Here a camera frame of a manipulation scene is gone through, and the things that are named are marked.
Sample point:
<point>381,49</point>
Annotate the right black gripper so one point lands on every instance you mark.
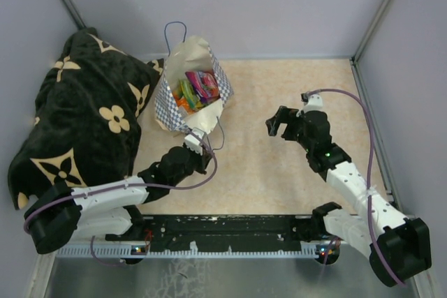
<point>283,115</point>

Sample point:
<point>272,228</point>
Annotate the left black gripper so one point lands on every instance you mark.
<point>203,159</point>

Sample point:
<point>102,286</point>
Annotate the blue checkered paper bag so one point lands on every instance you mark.
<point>193,53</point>

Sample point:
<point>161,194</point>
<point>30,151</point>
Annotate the purple snack packet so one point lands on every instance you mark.
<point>204,84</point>

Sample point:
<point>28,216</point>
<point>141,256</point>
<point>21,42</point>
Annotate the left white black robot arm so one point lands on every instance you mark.
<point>64,215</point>

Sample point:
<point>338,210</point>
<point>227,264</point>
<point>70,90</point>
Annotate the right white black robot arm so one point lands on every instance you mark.
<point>397,247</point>

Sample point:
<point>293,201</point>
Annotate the orange snack packet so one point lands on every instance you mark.
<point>182,103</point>

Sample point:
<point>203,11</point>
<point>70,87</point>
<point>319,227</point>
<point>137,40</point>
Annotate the green Fox's candy packet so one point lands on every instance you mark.
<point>187,90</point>

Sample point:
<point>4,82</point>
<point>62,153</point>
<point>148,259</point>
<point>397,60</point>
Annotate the black floral blanket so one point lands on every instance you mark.
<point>86,129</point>

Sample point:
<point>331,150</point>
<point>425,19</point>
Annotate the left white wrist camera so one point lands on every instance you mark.
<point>194,140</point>

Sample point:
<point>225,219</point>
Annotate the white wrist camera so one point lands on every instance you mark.
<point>194,140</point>
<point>311,102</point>

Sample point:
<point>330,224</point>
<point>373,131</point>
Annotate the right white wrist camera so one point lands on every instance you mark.
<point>311,102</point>

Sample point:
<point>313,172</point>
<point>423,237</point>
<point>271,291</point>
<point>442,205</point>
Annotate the aluminium frame rail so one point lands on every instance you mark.
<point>64,229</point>

